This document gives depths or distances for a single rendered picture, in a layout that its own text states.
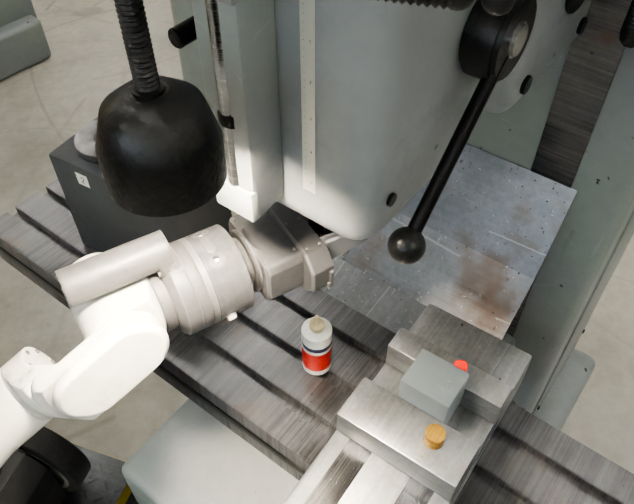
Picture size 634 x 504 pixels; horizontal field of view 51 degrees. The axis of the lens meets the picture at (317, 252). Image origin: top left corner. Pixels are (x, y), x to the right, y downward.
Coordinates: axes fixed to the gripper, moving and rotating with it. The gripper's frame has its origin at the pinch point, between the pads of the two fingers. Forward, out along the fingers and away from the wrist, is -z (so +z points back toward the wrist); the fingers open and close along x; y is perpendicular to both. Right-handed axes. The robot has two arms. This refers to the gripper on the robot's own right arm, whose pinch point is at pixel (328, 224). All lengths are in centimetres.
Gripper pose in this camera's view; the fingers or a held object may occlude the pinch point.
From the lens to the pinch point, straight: 68.6
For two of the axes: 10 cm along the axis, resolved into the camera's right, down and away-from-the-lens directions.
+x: -5.2, -6.4, 5.7
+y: -0.1, 6.7, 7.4
